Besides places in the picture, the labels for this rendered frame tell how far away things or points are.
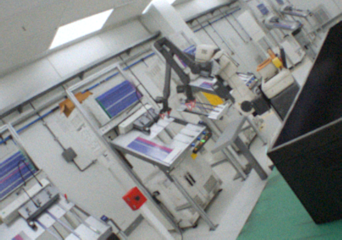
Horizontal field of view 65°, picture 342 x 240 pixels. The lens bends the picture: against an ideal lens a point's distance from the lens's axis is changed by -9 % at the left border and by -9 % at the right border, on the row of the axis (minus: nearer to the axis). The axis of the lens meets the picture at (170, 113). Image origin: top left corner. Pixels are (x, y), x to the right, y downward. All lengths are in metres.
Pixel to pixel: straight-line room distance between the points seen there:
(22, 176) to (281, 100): 2.15
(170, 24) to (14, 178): 4.54
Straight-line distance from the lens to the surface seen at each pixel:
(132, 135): 3.02
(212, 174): 3.34
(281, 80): 2.34
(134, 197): 2.49
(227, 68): 2.53
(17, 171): 2.58
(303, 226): 0.38
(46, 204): 2.46
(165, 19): 6.15
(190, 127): 3.05
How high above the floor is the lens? 1.17
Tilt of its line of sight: 2 degrees down
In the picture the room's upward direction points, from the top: 38 degrees counter-clockwise
